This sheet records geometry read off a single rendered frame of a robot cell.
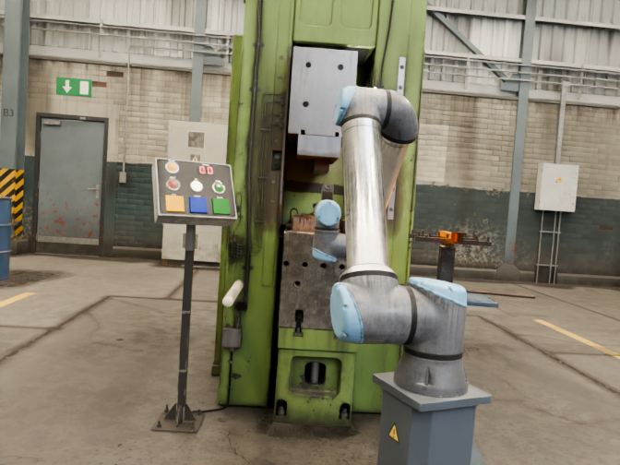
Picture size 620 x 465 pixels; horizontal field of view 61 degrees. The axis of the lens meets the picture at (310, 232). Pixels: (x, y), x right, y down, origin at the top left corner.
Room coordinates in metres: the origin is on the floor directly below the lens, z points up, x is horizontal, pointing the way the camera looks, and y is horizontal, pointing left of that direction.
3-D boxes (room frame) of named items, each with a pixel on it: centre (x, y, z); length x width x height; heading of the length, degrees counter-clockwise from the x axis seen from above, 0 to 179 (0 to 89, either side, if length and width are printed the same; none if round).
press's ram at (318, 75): (2.68, -0.05, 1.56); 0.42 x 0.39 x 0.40; 2
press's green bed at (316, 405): (2.69, -0.06, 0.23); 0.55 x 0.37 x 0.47; 2
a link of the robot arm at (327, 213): (1.93, -0.06, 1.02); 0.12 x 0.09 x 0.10; 2
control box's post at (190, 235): (2.37, 0.54, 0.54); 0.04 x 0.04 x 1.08; 2
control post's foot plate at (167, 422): (2.37, 0.54, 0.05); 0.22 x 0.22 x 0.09; 2
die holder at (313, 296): (2.69, -0.06, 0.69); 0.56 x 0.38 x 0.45; 2
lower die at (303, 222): (2.68, -0.01, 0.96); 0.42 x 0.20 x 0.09; 2
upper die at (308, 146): (2.68, -0.01, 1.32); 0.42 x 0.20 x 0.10; 2
